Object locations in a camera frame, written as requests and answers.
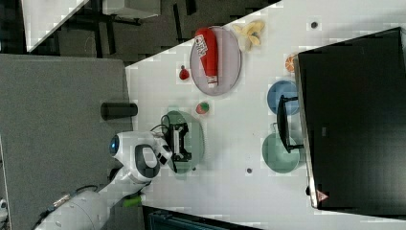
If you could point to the blue plastic cup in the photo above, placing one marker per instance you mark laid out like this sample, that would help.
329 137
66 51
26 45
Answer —
285 88

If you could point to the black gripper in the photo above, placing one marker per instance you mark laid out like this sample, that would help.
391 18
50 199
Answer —
175 137

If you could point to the green oval plastic strainer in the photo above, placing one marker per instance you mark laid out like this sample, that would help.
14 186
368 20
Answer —
194 139

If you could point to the blue metal frame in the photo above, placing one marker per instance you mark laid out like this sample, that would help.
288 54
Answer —
160 219

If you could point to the orange half toy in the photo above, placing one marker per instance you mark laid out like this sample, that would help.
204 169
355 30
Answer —
289 63

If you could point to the black cylinder upper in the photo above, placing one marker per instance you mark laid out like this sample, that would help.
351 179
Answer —
111 111

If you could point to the white side table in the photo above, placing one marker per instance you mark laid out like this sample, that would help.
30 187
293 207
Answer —
42 17

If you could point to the red ketchup bottle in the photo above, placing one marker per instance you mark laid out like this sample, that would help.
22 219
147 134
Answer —
206 46

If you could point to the toy strawberry with green top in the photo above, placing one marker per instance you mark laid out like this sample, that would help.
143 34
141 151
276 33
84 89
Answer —
184 73

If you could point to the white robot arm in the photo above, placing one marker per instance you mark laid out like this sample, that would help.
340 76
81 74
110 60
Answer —
142 154

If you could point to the red toy fruit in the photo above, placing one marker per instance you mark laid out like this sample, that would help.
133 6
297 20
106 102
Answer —
202 108

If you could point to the yellow banana toy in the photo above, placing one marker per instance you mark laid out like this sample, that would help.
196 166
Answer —
248 35

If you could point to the grey round plate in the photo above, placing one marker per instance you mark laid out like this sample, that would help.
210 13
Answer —
228 67

